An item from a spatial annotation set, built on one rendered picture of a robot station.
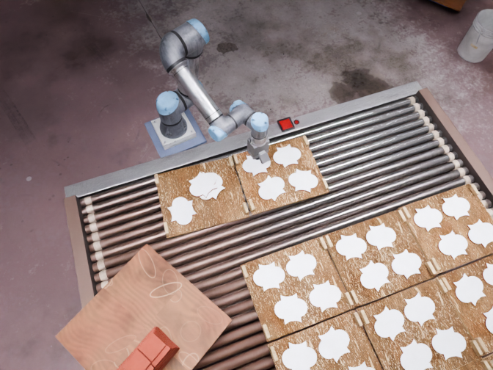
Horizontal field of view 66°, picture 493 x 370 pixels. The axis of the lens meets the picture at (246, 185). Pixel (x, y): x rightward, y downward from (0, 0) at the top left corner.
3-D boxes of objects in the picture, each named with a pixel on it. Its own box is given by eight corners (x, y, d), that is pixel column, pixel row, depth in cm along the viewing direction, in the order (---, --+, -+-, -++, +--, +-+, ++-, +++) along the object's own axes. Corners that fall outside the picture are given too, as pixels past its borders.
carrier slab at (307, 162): (232, 156, 201) (232, 155, 199) (304, 137, 207) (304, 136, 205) (252, 215, 186) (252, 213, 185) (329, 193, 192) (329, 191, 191)
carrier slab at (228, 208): (155, 175, 195) (154, 174, 194) (231, 158, 201) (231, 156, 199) (167, 238, 181) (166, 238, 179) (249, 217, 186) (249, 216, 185)
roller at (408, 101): (82, 200, 194) (78, 197, 189) (412, 98, 225) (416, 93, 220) (84, 209, 192) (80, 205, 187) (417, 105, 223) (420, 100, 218)
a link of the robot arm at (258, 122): (258, 106, 163) (273, 118, 160) (257, 121, 173) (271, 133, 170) (246, 117, 160) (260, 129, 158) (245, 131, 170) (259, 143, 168)
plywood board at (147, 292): (56, 337, 152) (54, 336, 150) (147, 244, 169) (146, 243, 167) (143, 431, 138) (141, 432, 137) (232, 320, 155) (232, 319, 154)
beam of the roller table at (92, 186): (68, 191, 198) (63, 186, 193) (412, 86, 231) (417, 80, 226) (70, 205, 195) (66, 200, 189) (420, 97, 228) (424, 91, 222)
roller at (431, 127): (89, 236, 186) (85, 233, 181) (431, 125, 217) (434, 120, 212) (90, 245, 184) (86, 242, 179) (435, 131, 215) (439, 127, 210)
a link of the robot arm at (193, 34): (170, 100, 204) (166, 25, 154) (191, 86, 210) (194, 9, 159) (185, 115, 202) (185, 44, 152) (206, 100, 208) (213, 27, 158)
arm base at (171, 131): (155, 125, 211) (151, 112, 202) (179, 113, 215) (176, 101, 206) (167, 143, 205) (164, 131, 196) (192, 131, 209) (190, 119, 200)
